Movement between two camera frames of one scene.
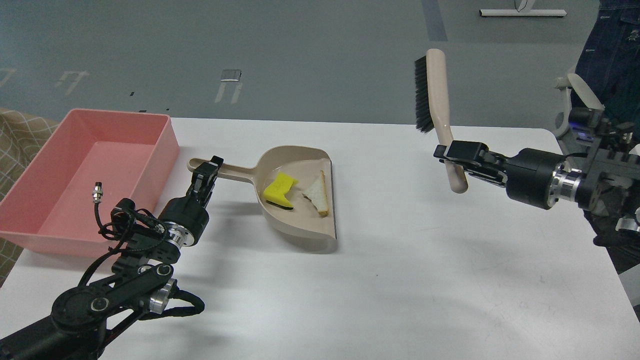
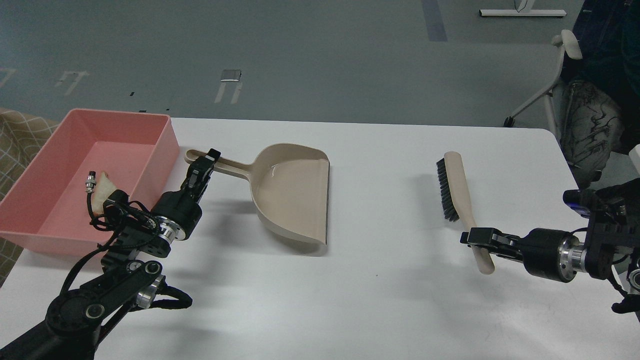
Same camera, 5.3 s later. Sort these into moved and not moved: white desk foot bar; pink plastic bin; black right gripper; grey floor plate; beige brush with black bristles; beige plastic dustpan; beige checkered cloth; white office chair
Moved: black right gripper; beige brush with black bristles; beige plastic dustpan; white office chair
Not moved: white desk foot bar; beige checkered cloth; grey floor plate; pink plastic bin
